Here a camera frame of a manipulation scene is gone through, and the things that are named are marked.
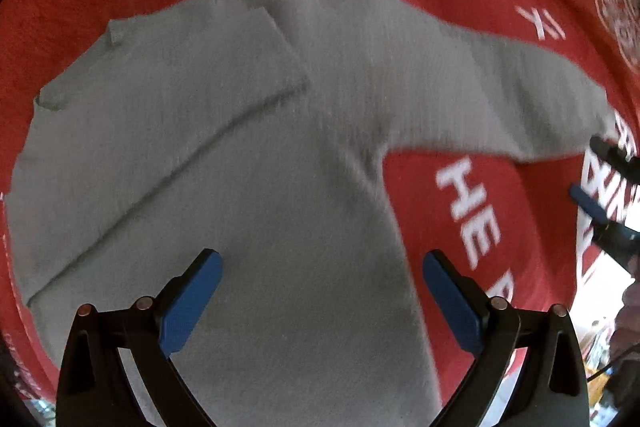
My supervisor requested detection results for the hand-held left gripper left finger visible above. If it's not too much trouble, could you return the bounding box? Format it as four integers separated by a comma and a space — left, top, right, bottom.
56, 248, 224, 427

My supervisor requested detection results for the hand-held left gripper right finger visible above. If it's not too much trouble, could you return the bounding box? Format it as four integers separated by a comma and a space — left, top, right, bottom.
422, 249, 590, 427

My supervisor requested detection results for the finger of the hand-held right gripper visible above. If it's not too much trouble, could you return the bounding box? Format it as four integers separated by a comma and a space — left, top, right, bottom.
590, 134, 640, 184
569, 184, 640, 244

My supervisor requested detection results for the grey knit sweater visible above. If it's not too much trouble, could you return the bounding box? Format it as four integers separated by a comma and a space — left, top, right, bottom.
9, 0, 623, 427

